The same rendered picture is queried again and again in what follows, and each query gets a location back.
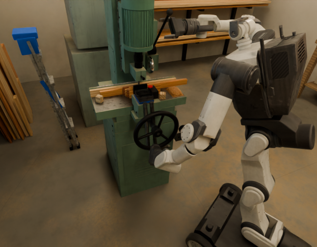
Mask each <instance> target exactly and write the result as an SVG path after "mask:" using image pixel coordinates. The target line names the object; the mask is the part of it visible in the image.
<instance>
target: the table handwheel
mask: <svg viewBox="0 0 317 247"><path fill-rule="evenodd" d="M156 116H161V119H160V121H159V123H158V125H156V124H155V123H152V122H151V120H149V119H151V118H153V117H156ZM164 116H168V117H170V118H171V119H172V120H173V121H174V130H173V132H172V134H171V135H170V137H169V138H167V137H166V136H164V135H163V133H162V129H161V128H160V126H161V123H162V121H163V118H164ZM147 121H148V123H149V125H150V127H151V132H150V133H148V134H146V135H143V136H140V137H138V133H139V130H140V128H141V127H142V126H143V124H144V123H145V122H147ZM178 129H179V121H178V119H177V117H176V116H175V115H174V114H173V113H171V112H169V111H155V112H152V113H150V114H148V115H146V116H145V117H143V118H142V119H141V120H140V121H139V122H138V124H137V125H136V127H135V129H134V132H133V139H134V142H135V143H136V145H137V146H138V147H140V148H141V149H144V150H150V146H146V145H144V144H142V143H141V142H140V141H139V140H141V139H143V138H145V137H148V136H151V135H153V136H154V137H159V136H161V137H163V138H164V139H166V140H165V141H164V142H162V143H160V144H158V145H159V146H160V148H162V147H164V146H166V145H167V144H169V143H170V142H171V141H172V140H173V139H174V138H175V136H176V134H177V132H178Z"/></svg>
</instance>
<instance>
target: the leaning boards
mask: <svg viewBox="0 0 317 247"><path fill-rule="evenodd" d="M29 123H33V114H32V109H31V107H30V104H29V102H28V100H27V97H26V95H25V92H24V90H23V88H22V85H21V83H20V80H19V78H18V76H17V74H16V71H15V69H14V67H13V64H12V62H11V60H10V57H9V55H8V52H7V50H6V48H5V45H4V44H1V43H0V130H1V132H2V134H3V135H4V137H5V139H6V140H7V139H8V140H9V142H10V143H12V138H13V139H14V140H16V137H17V138H18V139H20V138H22V140H24V139H25V136H29V134H30V136H33V132H32V129H31V127H30V125H29Z"/></svg>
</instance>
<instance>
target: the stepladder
mask: <svg viewBox="0 0 317 247"><path fill-rule="evenodd" d="M12 37H13V39H14V40H17V42H18V45H19V48H20V51H21V54H22V55H29V56H30V58H31V60H32V62H33V65H34V67H35V69H36V72H37V74H38V76H39V78H40V83H41V84H42V86H43V87H44V90H45V92H46V94H47V97H48V99H49V101H50V103H51V106H52V108H53V110H54V113H55V115H56V117H57V119H58V122H59V124H60V126H61V129H62V131H63V133H64V135H65V138H66V140H67V142H68V144H69V147H70V150H73V144H71V142H70V139H71V136H70V135H69V133H68V131H67V130H69V131H70V133H71V135H72V137H73V139H74V141H75V143H76V145H77V148H78V149H79V148H80V143H79V142H78V140H77V137H78V136H77V134H76V132H75V131H74V128H75V127H74V124H73V120H72V117H68V116H67V114H66V111H65V109H66V108H65V104H64V100H63V98H60V95H59V94H58V93H57V91H56V90H55V88H54V86H55V83H54V79H53V75H51V76H49V75H48V73H47V71H46V69H45V66H44V64H43V62H42V60H41V59H42V58H43V57H42V52H41V49H39V48H38V47H39V46H38V42H37V38H38V33H37V29H36V27H24V28H13V30H12ZM59 111H60V112H59ZM60 113H61V114H60ZM61 115H62V117H63V119H64V121H63V119H62V117H61Z"/></svg>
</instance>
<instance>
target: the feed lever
mask: <svg viewBox="0 0 317 247"><path fill-rule="evenodd" d="M166 14H167V16H166V18H165V20H164V22H163V24H162V27H161V29H160V31H159V33H158V35H157V38H156V40H155V42H154V44H153V49H152V50H150V51H148V52H147V53H148V55H154V54H156V53H157V49H156V46H155V45H156V43H157V41H158V39H159V37H160V34H161V32H162V30H163V28H164V26H165V24H166V22H167V20H168V18H169V16H171V15H172V14H173V10H172V9H170V8H169V9H168V10H167V11H166Z"/></svg>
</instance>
